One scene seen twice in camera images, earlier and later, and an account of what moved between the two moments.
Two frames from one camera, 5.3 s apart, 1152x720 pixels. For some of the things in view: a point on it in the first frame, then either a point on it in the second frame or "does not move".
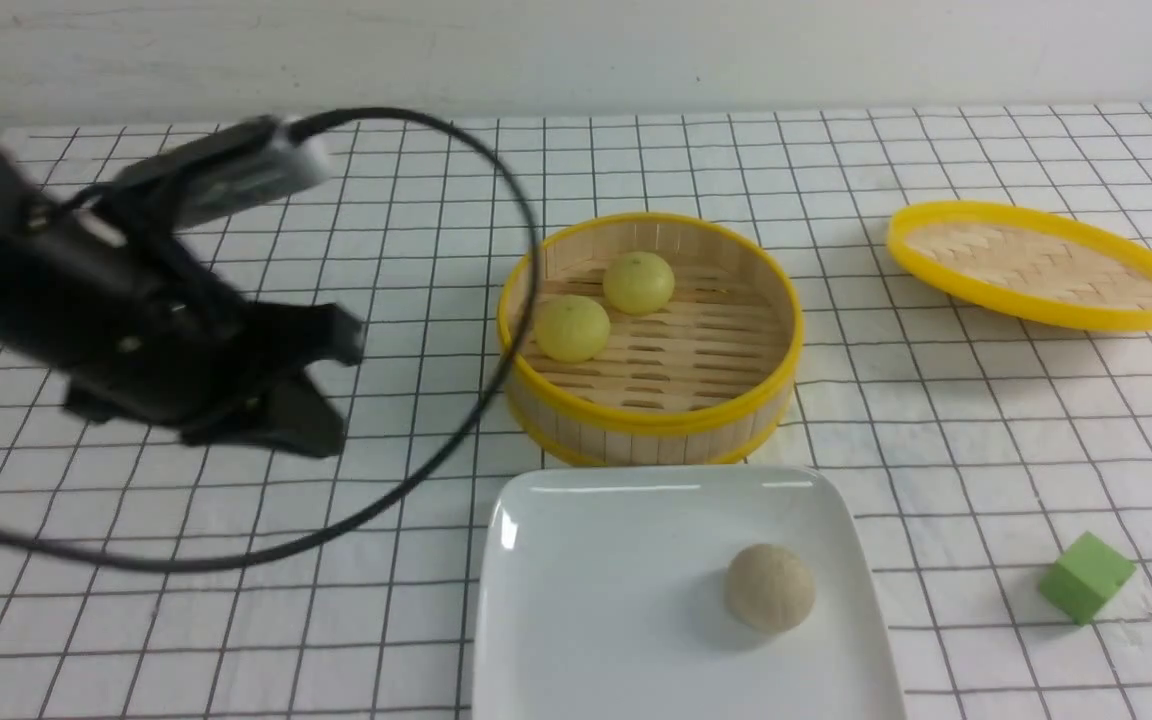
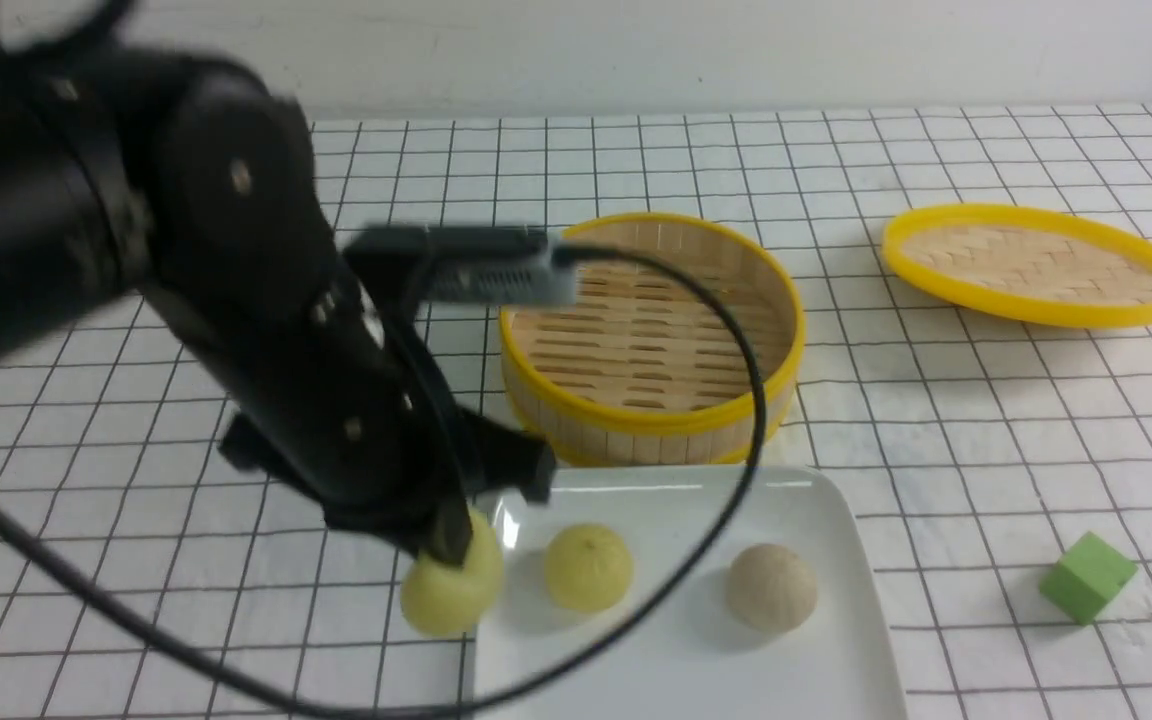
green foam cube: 1084,578 does not move
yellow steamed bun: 638,283 to 588,568
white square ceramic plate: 605,597 does not move
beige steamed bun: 770,587 does not move
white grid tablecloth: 90,568 does not move
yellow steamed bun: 570,328 to 444,598
